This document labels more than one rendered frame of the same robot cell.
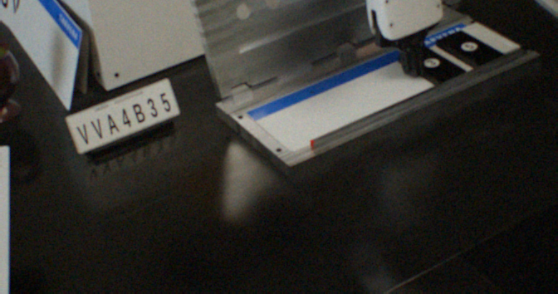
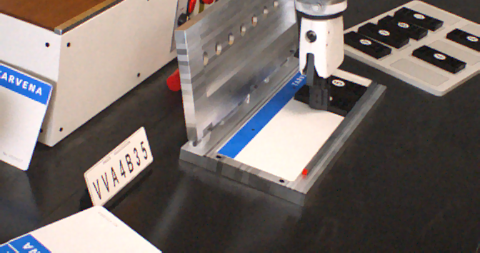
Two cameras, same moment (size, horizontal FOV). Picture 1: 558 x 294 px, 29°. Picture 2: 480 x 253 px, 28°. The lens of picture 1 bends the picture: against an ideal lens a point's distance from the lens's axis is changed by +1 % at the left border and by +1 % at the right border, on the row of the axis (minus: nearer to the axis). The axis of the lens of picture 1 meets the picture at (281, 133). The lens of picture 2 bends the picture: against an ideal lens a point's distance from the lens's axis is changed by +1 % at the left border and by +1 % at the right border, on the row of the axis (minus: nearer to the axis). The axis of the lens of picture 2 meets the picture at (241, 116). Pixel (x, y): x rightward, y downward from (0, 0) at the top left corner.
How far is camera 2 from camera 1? 0.96 m
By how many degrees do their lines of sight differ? 37
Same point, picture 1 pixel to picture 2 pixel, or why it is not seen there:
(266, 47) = (219, 91)
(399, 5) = (331, 48)
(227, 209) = (278, 239)
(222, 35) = (199, 81)
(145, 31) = (85, 83)
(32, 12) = not seen: outside the picture
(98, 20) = (62, 73)
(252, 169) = (261, 202)
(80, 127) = (94, 182)
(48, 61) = not seen: outside the picture
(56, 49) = not seen: outside the picture
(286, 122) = (261, 156)
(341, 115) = (298, 146)
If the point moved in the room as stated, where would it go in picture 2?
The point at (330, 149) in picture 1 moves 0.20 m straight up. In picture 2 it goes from (320, 174) to (348, 57)
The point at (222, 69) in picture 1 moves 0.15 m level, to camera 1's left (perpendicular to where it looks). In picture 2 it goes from (198, 113) to (113, 132)
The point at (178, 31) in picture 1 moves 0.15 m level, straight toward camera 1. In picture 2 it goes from (103, 81) to (163, 125)
